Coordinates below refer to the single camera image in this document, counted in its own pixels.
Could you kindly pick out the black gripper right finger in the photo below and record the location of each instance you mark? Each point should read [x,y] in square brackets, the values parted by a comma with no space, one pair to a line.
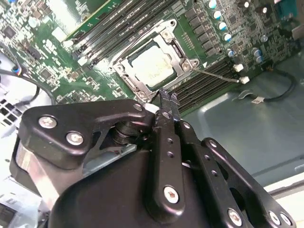
[225,171]

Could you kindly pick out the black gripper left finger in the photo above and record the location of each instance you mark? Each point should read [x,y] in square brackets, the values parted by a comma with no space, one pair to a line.
[71,123]

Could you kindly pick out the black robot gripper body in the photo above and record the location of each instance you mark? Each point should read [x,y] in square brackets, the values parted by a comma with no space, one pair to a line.
[107,197]

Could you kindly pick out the silver square CPU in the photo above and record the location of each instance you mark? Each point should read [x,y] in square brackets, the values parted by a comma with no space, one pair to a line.
[152,64]

